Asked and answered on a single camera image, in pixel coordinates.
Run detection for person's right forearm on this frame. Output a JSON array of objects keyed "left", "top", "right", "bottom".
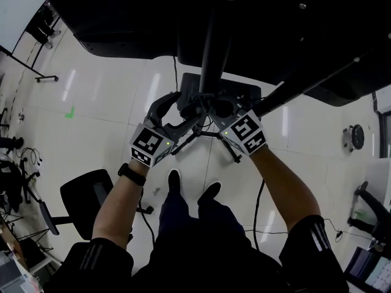
[{"left": 250, "top": 146, "right": 321, "bottom": 234}]

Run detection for black armrest office chair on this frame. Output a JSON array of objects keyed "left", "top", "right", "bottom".
[{"left": 39, "top": 168, "right": 153, "bottom": 241}]

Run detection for whiteboard on rolling stand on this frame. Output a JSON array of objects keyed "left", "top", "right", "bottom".
[{"left": 0, "top": 0, "right": 59, "bottom": 84}]

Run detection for person's left black shoe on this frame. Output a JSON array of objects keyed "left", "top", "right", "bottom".
[{"left": 167, "top": 168, "right": 181, "bottom": 195}]

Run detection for person's black shirt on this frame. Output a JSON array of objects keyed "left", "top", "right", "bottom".
[{"left": 44, "top": 215, "right": 351, "bottom": 293}]

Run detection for person's left forearm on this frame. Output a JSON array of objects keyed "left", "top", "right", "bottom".
[{"left": 91, "top": 160, "right": 147, "bottom": 250}]

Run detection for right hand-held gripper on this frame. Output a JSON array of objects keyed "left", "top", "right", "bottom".
[{"left": 208, "top": 95, "right": 269, "bottom": 157}]

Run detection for black wristband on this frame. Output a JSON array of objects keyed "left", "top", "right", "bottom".
[{"left": 117, "top": 162, "right": 147, "bottom": 186}]

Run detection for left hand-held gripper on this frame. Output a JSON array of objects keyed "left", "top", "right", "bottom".
[{"left": 130, "top": 92, "right": 202, "bottom": 167}]

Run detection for dark framed glass door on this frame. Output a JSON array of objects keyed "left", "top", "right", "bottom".
[{"left": 371, "top": 85, "right": 391, "bottom": 159}]

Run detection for person's right black shoe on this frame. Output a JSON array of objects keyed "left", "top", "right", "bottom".
[{"left": 197, "top": 181, "right": 222, "bottom": 208}]

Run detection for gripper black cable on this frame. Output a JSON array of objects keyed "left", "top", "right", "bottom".
[
  {"left": 139, "top": 187, "right": 156, "bottom": 244},
  {"left": 252, "top": 178, "right": 266, "bottom": 251}
]

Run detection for person's dark trousers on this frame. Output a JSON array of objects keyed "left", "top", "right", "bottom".
[{"left": 157, "top": 190, "right": 247, "bottom": 256}]

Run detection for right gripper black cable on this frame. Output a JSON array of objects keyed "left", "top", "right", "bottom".
[{"left": 252, "top": 178, "right": 266, "bottom": 251}]

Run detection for black round wheeled stool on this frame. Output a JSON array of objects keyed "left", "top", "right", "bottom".
[{"left": 342, "top": 124, "right": 365, "bottom": 153}]

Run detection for white cabinet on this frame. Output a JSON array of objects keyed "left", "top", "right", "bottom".
[{"left": 365, "top": 157, "right": 391, "bottom": 213}]

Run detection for black floor cable bundle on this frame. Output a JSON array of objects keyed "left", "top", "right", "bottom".
[{"left": 16, "top": 146, "right": 43, "bottom": 168}]

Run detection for large black television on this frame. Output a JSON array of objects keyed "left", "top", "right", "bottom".
[{"left": 33, "top": 0, "right": 391, "bottom": 108}]

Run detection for person's black shoe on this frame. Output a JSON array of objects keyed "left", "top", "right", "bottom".
[
  {"left": 167, "top": 168, "right": 181, "bottom": 195},
  {"left": 197, "top": 181, "right": 222, "bottom": 208}
]

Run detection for laptop with lit screen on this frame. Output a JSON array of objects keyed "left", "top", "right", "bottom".
[{"left": 343, "top": 245, "right": 391, "bottom": 293}]

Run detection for black TV stand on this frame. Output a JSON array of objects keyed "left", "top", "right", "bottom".
[{"left": 170, "top": 0, "right": 391, "bottom": 164}]

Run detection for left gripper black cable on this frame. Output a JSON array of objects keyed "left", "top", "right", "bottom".
[{"left": 139, "top": 187, "right": 156, "bottom": 244}]

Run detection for black floor cable with plug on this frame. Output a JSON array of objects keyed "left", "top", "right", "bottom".
[{"left": 323, "top": 218, "right": 376, "bottom": 244}]

